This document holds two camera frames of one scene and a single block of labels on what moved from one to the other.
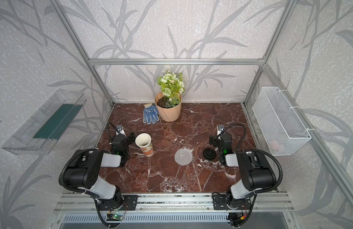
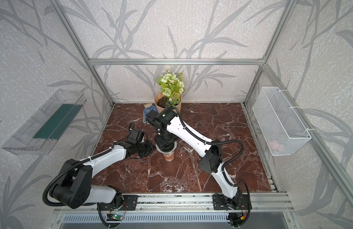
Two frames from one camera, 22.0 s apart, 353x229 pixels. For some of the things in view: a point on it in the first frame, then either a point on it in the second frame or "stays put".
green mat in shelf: (55, 126) stays put
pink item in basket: (274, 145) stays put
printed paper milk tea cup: (143, 140) → (169, 156)
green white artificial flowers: (172, 87) stays put
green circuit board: (114, 217) stays put
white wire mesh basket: (282, 131) stays put
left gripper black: (129, 140) → (150, 148)
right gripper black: (215, 138) → (171, 140)
